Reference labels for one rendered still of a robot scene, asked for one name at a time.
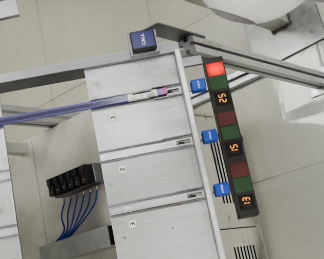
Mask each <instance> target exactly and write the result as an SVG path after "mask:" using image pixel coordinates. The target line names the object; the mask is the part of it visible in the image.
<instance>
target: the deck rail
mask: <svg viewBox="0 0 324 259"><path fill-rule="evenodd" d="M176 49H179V46H178V42H175V43H169V44H163V45H159V50H160V53H159V54H155V55H149V56H146V57H140V58H134V59H132V58H131V55H130V51H124V52H119V53H113V54H107V55H102V56H98V57H92V58H87V59H81V60H75V61H70V62H64V63H59V64H53V65H47V66H42V67H36V68H31V69H25V70H19V71H14V72H8V73H3V74H0V94H2V93H7V92H11V91H16V90H22V89H28V88H33V87H39V86H44V85H50V84H56V83H61V82H67V81H72V80H77V79H83V78H85V73H84V70H87V69H92V68H98V67H103V66H109V65H115V64H120V63H126V62H131V61H137V60H143V59H148V58H154V57H159V56H165V55H169V54H174V50H176Z"/></svg>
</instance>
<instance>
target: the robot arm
mask: <svg viewBox="0 0 324 259"><path fill-rule="evenodd" d="M203 1H204V3H205V4H206V5H207V7H208V8H209V9H210V10H211V11H212V12H213V13H214V14H215V15H218V16H220V17H222V18H224V19H227V20H229V21H233V22H237V23H243V24H248V25H250V24H260V23H265V22H269V21H272V20H275V19H277V18H279V17H282V16H284V15H285V14H287V13H289V12H291V11H292V10H294V9H295V8H296V7H298V6H299V5H301V4H302V3H303V2H305V1H306V0H203ZM310 1H312V2H314V3H316V4H319V5H321V6H323V8H324V0H310Z"/></svg>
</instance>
